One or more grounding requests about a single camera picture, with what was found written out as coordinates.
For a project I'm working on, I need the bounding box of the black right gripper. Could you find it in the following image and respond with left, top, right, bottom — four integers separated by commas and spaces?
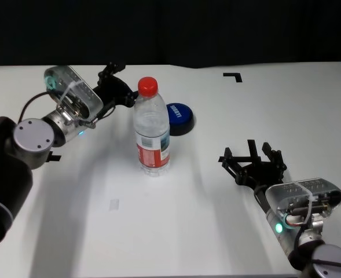
221, 141, 289, 191

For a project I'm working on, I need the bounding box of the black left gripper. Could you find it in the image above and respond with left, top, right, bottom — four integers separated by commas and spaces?
93, 61, 139, 108

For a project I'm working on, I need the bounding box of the clear water bottle red cap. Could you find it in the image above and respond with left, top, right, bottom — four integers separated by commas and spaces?
133, 76, 171, 178

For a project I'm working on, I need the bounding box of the black backdrop cloth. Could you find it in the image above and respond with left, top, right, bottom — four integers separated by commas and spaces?
0, 0, 341, 70

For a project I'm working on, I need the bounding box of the grey right arm cable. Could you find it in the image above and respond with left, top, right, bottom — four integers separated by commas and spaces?
253, 185, 304, 261

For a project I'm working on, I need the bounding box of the clear-cased right wrist camera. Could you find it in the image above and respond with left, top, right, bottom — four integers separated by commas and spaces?
266, 177, 341, 222

